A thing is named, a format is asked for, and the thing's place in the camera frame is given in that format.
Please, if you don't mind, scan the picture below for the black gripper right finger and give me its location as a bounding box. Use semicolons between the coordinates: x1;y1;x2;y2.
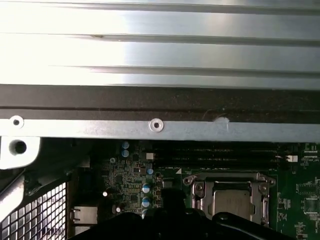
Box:
172;188;285;240

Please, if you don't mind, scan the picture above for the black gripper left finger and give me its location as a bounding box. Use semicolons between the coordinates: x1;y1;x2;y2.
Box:
74;187;175;240

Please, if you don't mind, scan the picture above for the silver CPU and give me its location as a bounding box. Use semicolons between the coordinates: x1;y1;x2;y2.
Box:
212;188;258;221

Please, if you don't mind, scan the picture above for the metal socket cover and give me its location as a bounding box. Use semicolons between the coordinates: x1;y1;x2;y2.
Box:
192;178;273;227

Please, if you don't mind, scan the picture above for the CPU socket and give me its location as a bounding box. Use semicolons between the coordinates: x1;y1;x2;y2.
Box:
182;171;278;229

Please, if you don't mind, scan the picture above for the green motherboard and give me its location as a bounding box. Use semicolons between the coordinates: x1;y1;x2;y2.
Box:
87;139;320;240

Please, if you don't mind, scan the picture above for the silver rear port block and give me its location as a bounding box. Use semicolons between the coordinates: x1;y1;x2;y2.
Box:
69;205;99;235

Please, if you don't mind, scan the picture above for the black PC case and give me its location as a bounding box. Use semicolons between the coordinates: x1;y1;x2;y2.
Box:
0;84;320;240

